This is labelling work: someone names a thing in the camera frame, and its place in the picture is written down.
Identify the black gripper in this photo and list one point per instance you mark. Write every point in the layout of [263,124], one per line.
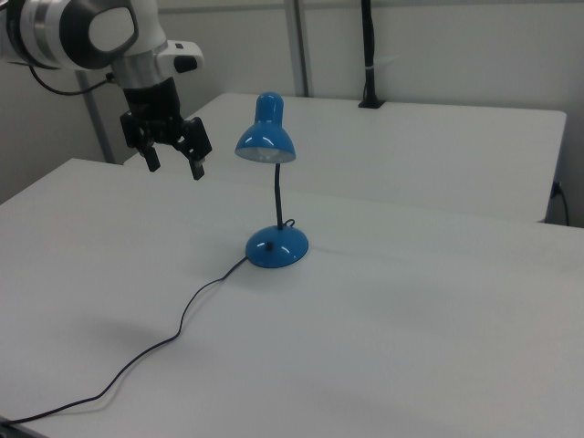
[153,107]

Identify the blue gooseneck desk lamp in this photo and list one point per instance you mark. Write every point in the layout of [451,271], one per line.
[266,137]

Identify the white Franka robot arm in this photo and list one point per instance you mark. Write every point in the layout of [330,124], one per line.
[55,32]

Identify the black clamped mounting pole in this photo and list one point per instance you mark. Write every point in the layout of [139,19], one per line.
[368,50]

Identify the white tag on pole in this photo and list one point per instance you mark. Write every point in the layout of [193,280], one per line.
[381,61]

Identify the grey metal partition post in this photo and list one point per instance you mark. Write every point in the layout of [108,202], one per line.
[96,123]
[299,45]

